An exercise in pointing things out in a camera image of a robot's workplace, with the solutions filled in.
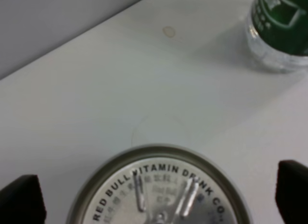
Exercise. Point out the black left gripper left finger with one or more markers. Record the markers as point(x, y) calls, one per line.
point(21, 202)

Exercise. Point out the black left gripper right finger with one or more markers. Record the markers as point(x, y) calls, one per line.
point(292, 192)

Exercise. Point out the gold energy drink can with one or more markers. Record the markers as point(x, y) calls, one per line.
point(159, 184)

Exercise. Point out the clear water bottle green label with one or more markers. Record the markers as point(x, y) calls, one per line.
point(277, 34)

